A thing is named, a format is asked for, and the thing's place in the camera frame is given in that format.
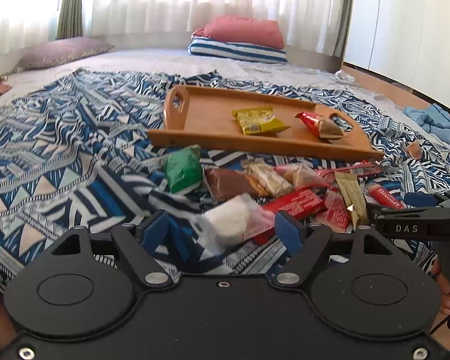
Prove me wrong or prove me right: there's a red biscoff packet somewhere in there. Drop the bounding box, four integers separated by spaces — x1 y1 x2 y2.
367 184 406 210

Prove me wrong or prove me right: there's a red wafer bar packet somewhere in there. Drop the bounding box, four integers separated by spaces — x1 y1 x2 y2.
244 189 324 245

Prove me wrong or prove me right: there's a gold beige snack packet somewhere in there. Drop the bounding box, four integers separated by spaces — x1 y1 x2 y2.
334 172 369 229

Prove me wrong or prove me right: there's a pink snack packet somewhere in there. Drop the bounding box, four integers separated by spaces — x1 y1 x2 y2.
274 163 331 189

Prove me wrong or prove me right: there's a long red stick packet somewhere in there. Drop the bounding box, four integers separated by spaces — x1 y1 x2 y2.
314 160 383 186

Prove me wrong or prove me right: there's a beige biscuit snack packet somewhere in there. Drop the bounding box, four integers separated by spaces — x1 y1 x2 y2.
241 160 294 197

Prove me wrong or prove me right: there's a white clear snack packet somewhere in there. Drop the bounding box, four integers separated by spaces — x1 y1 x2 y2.
196 193 275 249

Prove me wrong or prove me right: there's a green snack packet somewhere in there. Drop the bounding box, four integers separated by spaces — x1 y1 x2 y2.
163 145 203 194

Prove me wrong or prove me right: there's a brown chocolate snack packet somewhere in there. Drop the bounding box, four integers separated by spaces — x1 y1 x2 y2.
204 168 269 202

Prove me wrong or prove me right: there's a red nut snack bag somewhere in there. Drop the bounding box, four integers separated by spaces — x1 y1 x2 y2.
295 111 345 140

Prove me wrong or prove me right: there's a yellow snack packet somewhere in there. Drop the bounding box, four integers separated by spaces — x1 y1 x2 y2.
232 106 290 136

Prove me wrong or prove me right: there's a right hand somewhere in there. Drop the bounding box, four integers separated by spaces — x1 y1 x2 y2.
431 258 450 316

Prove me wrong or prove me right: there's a brown wrapper scrap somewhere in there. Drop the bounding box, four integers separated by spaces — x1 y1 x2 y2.
406 141 423 159

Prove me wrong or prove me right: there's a light blue cloth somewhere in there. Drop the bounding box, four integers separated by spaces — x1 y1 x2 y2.
403 104 450 144

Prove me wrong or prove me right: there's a blue patterned cloth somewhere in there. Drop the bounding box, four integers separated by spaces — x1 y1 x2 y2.
0 69 450 293

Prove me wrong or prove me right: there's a wooden serving tray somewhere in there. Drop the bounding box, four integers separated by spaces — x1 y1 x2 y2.
148 85 384 162

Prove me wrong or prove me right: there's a blue striped pillow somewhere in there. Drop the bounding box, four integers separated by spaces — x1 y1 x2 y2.
187 37 288 63

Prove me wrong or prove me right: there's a red pillow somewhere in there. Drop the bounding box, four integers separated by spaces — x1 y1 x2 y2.
193 16 285 50

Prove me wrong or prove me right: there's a purple pillow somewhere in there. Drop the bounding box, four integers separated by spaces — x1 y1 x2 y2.
13 37 113 72

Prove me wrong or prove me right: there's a right grey green curtain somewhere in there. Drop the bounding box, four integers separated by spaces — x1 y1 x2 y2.
333 0 353 60

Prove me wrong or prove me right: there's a grey green curtain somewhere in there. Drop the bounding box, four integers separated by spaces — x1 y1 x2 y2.
333 0 353 60
57 0 83 40

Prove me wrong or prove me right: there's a white sheer curtain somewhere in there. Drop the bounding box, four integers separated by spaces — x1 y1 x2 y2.
82 0 342 55

